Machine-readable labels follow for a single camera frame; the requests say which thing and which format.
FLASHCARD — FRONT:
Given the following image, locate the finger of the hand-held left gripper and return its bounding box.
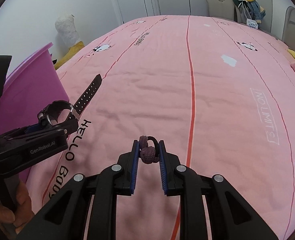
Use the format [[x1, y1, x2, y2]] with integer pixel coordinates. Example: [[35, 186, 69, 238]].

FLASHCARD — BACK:
[[24, 124, 47, 133], [45, 119, 78, 135]]

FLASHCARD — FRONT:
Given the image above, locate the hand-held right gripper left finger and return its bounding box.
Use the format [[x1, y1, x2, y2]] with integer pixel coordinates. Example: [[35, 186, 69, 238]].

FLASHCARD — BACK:
[[18, 140, 140, 240]]

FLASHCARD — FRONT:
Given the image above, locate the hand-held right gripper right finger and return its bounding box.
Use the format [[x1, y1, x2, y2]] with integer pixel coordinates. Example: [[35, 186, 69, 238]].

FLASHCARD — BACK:
[[158, 140, 279, 240]]

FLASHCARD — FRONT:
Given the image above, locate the brown and black hair tie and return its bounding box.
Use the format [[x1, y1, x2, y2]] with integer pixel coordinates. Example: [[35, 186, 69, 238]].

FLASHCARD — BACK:
[[138, 135, 160, 165]]

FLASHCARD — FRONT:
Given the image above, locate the black wrist watch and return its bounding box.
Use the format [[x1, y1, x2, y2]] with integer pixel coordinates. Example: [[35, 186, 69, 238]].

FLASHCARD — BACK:
[[37, 74, 102, 127]]

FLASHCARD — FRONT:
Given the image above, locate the purple storage box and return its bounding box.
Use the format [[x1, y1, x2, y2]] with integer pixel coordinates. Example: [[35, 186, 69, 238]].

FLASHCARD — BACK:
[[0, 42, 69, 180]]

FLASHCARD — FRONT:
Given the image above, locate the person's left hand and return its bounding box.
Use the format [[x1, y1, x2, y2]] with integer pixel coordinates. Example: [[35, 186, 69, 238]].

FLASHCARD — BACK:
[[0, 177, 35, 240]]

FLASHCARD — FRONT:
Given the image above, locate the pink printed bedsheet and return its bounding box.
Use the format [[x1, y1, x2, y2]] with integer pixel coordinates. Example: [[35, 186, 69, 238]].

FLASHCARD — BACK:
[[25, 15, 295, 240]]

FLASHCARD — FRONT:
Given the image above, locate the beige upholstered chair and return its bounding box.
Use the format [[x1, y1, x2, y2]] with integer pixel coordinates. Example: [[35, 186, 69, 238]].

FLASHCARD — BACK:
[[282, 6, 295, 50], [205, 0, 238, 22]]

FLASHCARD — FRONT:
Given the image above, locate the pile of clothes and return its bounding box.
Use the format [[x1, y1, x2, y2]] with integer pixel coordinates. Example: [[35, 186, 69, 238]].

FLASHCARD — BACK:
[[229, 0, 266, 23]]

